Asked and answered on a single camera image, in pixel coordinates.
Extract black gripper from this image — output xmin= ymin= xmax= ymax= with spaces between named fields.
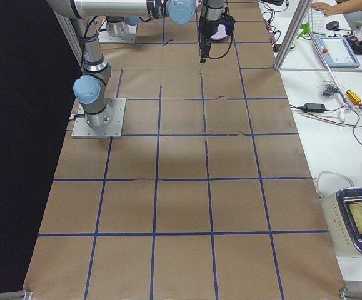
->
xmin=199 ymin=15 xmax=236 ymax=64

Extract lavender plate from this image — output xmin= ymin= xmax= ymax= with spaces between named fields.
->
xmin=211 ymin=24 xmax=228 ymax=41

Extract person's hand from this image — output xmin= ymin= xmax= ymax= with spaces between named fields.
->
xmin=310 ymin=2 xmax=338 ymax=17

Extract white keyboard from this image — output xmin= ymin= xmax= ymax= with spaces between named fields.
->
xmin=307 ymin=7 xmax=327 ymax=36

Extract black power adapter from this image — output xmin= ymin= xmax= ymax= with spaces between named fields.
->
xmin=303 ymin=102 xmax=326 ymax=113

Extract black computer mouse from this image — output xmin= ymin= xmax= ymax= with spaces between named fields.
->
xmin=326 ymin=21 xmax=339 ymax=31

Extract teach pendant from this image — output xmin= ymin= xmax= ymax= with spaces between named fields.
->
xmin=314 ymin=37 xmax=360 ymax=68

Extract brown paper table cover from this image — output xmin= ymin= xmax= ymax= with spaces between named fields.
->
xmin=24 ymin=1 xmax=343 ymax=299

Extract orange tool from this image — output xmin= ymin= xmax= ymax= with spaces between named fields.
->
xmin=346 ymin=90 xmax=362 ymax=109

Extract white toaster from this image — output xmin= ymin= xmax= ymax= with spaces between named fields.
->
xmin=320 ymin=187 xmax=362 ymax=258

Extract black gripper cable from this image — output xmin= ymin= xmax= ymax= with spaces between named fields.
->
xmin=207 ymin=9 xmax=236 ymax=60

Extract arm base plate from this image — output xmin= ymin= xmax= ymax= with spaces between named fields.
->
xmin=72 ymin=98 xmax=126 ymax=138
xmin=99 ymin=21 xmax=137 ymax=44

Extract aluminium frame post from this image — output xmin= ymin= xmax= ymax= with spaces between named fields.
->
xmin=274 ymin=0 xmax=311 ymax=71

